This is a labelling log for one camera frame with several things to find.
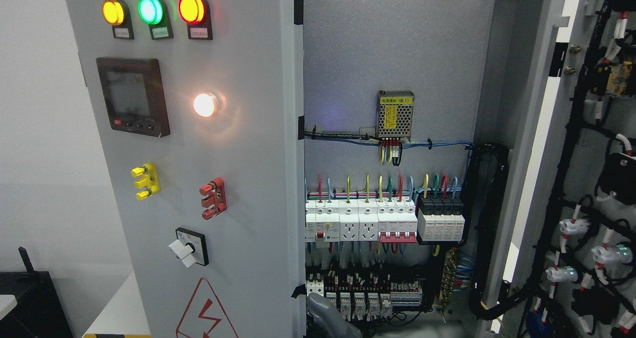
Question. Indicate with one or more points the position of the grey cabinet door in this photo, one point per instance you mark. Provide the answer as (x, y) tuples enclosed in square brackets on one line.
[(255, 247), (556, 141)]

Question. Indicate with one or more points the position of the white red mini breakers row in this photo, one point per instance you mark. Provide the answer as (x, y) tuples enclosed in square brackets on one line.
[(322, 223)]

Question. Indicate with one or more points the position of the metal mesh power supply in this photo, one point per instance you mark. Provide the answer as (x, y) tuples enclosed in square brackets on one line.
[(395, 113)]

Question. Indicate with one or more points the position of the white glowing indicator lamp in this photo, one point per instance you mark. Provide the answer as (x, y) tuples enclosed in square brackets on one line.
[(204, 104)]

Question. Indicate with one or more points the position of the black white surge protector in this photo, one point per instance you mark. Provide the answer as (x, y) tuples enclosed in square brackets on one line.
[(439, 220)]

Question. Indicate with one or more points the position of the lower relay terminal row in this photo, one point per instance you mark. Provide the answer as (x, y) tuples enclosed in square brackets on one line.
[(368, 293)]

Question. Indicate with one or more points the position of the black digital power meter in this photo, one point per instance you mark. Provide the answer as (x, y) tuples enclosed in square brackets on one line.
[(133, 94)]

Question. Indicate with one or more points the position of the red indicator light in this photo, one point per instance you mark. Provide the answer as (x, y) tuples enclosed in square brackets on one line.
[(197, 16)]

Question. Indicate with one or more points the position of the green indicator light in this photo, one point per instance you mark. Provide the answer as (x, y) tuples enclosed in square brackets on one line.
[(155, 14)]

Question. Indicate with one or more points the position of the red electric hazard warning sticker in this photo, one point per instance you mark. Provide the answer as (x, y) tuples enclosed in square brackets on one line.
[(205, 316)]

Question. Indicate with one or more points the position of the yellow indicator light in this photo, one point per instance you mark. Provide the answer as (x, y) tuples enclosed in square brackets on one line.
[(117, 14)]

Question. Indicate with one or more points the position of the black box lower left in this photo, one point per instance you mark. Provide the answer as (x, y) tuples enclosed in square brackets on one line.
[(38, 312)]

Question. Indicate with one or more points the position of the red handle four-pole breaker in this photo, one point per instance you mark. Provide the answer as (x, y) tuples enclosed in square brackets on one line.
[(397, 221)]

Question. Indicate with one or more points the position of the white rotary selector switch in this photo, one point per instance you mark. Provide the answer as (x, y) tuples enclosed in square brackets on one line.
[(190, 247)]

